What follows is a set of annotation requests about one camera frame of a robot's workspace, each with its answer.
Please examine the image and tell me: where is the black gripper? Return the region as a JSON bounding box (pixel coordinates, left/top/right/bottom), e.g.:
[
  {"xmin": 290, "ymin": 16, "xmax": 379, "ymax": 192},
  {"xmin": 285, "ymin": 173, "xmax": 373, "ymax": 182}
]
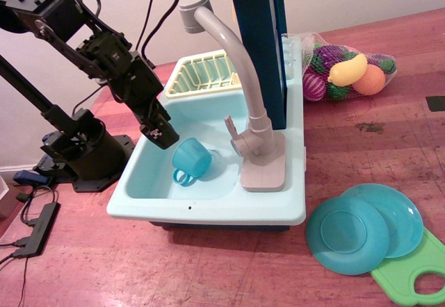
[{"xmin": 110, "ymin": 51, "xmax": 179, "ymax": 149}]

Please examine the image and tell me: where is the teal plastic cup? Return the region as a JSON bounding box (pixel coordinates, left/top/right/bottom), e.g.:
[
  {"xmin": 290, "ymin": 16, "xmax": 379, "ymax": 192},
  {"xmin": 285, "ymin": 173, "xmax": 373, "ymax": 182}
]
[{"xmin": 172, "ymin": 138, "xmax": 212, "ymax": 185}]

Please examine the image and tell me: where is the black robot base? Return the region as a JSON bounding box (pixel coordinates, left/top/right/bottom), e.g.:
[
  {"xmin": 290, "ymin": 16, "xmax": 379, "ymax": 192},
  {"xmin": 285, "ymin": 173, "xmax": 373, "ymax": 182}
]
[{"xmin": 33, "ymin": 106, "xmax": 135, "ymax": 192}]

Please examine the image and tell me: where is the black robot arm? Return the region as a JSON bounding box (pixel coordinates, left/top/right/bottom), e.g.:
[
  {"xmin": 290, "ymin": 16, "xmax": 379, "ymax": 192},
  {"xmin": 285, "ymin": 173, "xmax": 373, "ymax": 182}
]
[{"xmin": 1, "ymin": 0, "xmax": 179, "ymax": 149}]

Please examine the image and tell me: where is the light blue toy sink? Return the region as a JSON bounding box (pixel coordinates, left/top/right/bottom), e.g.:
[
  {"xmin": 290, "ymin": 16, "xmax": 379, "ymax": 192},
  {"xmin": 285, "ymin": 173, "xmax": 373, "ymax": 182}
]
[{"xmin": 106, "ymin": 35, "xmax": 306, "ymax": 226}]

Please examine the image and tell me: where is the yellow dish rack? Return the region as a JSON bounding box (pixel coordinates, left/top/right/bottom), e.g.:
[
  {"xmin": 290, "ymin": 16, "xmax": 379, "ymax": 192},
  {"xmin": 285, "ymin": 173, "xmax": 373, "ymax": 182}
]
[{"xmin": 164, "ymin": 49, "xmax": 241, "ymax": 99}]

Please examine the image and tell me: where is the grey toy faucet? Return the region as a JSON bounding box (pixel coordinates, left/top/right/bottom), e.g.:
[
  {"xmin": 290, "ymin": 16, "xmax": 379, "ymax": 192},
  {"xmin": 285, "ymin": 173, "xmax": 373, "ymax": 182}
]
[{"xmin": 179, "ymin": 0, "xmax": 286, "ymax": 192}]

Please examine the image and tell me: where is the blue connector plug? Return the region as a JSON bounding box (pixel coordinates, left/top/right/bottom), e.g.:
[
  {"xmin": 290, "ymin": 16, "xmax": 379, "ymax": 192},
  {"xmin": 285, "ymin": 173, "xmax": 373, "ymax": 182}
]
[{"xmin": 13, "ymin": 170, "xmax": 51, "ymax": 186}]

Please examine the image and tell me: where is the dark blue water tank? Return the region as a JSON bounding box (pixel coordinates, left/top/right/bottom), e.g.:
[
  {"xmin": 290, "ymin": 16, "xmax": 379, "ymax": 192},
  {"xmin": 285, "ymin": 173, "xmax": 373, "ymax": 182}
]
[{"xmin": 232, "ymin": 0, "xmax": 287, "ymax": 130}]

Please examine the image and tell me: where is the black usb hub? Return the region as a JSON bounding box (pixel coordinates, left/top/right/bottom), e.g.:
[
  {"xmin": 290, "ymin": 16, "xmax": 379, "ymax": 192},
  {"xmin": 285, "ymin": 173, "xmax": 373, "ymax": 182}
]
[{"xmin": 13, "ymin": 201, "xmax": 60, "ymax": 258}]

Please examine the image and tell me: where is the mesh bag of toy produce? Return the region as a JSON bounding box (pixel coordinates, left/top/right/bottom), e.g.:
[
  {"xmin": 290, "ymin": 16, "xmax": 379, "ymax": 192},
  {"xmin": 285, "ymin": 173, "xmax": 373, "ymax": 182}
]
[{"xmin": 282, "ymin": 32, "xmax": 397, "ymax": 102}]

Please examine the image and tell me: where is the yellow toy banana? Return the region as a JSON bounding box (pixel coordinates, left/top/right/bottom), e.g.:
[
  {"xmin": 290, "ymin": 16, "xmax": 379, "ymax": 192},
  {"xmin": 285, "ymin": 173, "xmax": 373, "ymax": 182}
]
[{"xmin": 327, "ymin": 54, "xmax": 368, "ymax": 87}]

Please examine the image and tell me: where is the front teal plate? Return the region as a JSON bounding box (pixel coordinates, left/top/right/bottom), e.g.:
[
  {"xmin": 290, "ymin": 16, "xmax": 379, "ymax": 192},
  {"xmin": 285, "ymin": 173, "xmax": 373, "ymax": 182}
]
[{"xmin": 305, "ymin": 197, "xmax": 390, "ymax": 275}]

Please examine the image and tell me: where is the teal plate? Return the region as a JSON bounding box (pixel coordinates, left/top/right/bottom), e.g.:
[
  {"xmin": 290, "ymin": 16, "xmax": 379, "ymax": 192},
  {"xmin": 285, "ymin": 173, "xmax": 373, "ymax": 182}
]
[
  {"xmin": 341, "ymin": 183, "xmax": 423, "ymax": 258},
  {"xmin": 305, "ymin": 197, "xmax": 390, "ymax": 275}
]

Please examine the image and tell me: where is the orange toy fruit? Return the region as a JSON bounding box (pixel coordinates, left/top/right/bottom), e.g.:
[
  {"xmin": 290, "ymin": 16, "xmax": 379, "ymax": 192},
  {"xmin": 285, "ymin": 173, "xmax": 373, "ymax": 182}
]
[{"xmin": 353, "ymin": 65, "xmax": 385, "ymax": 96}]

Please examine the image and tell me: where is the rear teal plate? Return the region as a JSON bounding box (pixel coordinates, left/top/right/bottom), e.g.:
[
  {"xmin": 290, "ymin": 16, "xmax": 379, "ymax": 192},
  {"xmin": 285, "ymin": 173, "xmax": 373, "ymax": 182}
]
[{"xmin": 341, "ymin": 183, "xmax": 423, "ymax": 258}]

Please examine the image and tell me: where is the black tape patch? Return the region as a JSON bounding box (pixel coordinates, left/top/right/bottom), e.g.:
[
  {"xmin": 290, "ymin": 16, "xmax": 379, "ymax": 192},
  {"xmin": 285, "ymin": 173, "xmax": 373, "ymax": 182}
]
[{"xmin": 426, "ymin": 96, "xmax": 445, "ymax": 112}]

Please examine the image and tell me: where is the green cutting board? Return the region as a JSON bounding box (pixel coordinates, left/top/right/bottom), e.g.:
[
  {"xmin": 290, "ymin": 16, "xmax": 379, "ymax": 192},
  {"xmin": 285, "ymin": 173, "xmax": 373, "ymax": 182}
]
[{"xmin": 370, "ymin": 229, "xmax": 444, "ymax": 306}]

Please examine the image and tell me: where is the black cable right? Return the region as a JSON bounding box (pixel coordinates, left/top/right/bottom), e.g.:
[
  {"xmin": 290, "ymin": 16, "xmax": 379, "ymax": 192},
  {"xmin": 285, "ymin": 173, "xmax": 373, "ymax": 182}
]
[{"xmin": 140, "ymin": 0, "xmax": 184, "ymax": 70}]

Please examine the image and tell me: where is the black cable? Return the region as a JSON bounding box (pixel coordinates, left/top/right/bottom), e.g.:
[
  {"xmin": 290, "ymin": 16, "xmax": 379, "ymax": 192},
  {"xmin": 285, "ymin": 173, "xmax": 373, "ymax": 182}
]
[
  {"xmin": 135, "ymin": 0, "xmax": 161, "ymax": 56},
  {"xmin": 140, "ymin": 0, "xmax": 184, "ymax": 70}
]

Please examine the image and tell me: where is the black cable left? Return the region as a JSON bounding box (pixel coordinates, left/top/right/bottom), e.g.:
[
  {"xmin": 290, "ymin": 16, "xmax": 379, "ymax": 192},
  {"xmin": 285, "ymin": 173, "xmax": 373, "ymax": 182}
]
[{"xmin": 135, "ymin": 0, "xmax": 161, "ymax": 56}]

